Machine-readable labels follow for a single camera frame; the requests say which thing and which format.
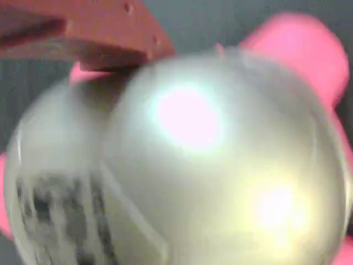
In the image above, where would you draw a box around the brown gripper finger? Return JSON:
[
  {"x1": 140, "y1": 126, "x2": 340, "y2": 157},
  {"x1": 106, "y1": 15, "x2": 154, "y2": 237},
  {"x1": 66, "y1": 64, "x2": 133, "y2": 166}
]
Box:
[{"x1": 0, "y1": 0, "x2": 177, "y2": 71}]

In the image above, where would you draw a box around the red turtle toy silver shell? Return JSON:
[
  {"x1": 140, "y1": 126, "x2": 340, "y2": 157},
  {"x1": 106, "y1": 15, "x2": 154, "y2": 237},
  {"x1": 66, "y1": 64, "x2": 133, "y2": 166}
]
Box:
[{"x1": 0, "y1": 12, "x2": 353, "y2": 265}]

